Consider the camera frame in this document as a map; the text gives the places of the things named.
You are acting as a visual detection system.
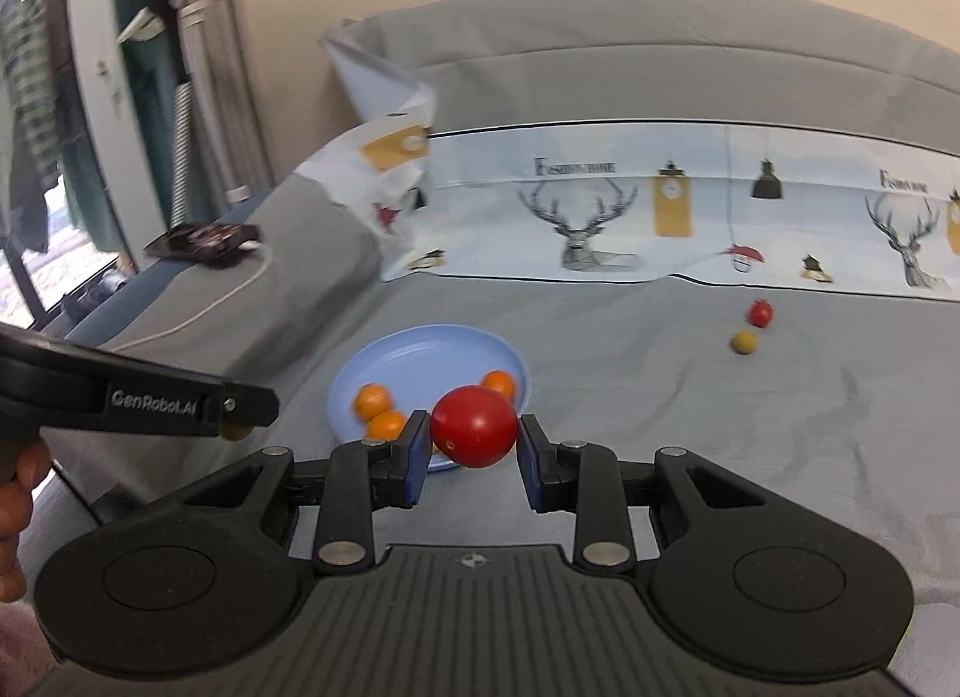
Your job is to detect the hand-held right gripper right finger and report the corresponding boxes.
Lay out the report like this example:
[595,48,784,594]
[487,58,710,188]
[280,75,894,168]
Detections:
[517,412,781,574]

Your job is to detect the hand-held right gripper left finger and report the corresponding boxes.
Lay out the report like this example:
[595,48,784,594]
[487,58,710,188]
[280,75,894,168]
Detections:
[176,408,432,574]

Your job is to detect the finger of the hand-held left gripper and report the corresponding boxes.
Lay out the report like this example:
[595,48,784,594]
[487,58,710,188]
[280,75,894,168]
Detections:
[217,382,280,435]

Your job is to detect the blue round plate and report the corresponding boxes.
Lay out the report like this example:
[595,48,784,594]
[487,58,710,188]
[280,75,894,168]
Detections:
[328,324,530,473]

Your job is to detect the person's left hand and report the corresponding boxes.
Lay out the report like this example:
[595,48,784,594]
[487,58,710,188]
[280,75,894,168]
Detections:
[0,440,53,604]

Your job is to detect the black phone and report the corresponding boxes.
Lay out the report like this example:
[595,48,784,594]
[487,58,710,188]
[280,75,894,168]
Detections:
[144,222,263,269]

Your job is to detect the deer printed blanket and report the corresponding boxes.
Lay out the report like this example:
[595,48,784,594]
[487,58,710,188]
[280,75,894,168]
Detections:
[319,22,960,304]

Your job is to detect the pink cloth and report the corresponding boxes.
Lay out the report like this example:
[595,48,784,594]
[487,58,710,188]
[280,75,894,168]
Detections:
[0,596,65,697]

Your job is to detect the striped hanging garment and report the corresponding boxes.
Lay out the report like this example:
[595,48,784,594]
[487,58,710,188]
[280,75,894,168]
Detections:
[0,0,65,256]

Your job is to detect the green hanging garment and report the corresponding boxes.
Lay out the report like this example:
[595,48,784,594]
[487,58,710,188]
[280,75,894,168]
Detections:
[109,0,185,252]

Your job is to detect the grey folded quilt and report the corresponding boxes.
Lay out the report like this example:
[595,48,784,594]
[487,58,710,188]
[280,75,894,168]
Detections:
[375,0,960,158]

